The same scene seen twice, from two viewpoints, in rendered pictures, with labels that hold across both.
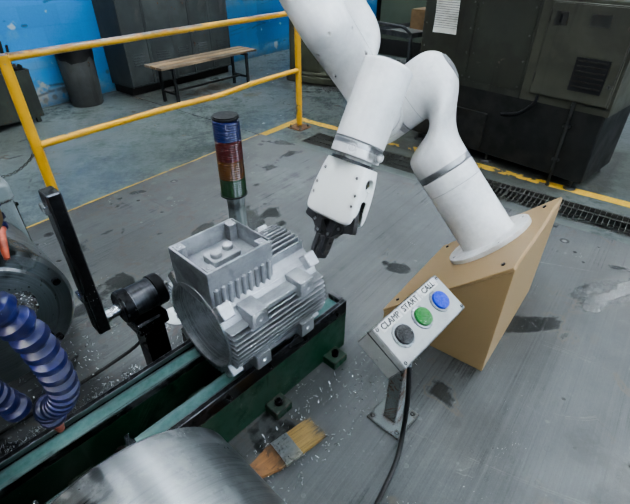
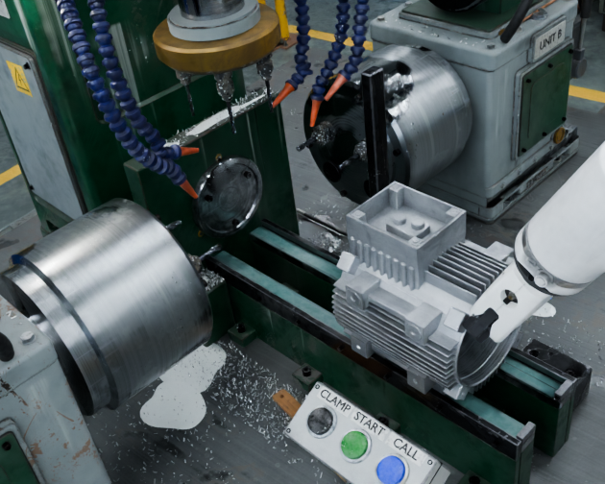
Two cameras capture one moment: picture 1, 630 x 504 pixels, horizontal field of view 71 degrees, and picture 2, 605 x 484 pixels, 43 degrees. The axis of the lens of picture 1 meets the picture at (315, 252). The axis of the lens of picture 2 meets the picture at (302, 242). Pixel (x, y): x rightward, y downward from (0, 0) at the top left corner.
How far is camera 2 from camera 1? 88 cm
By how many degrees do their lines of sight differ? 74
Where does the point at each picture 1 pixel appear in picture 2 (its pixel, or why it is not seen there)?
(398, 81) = (592, 194)
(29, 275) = not seen: hidden behind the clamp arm
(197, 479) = (126, 251)
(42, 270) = (392, 135)
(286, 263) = (441, 298)
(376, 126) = (544, 229)
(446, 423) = not seen: outside the picture
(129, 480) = (126, 219)
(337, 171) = not seen: hidden behind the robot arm
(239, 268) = (377, 241)
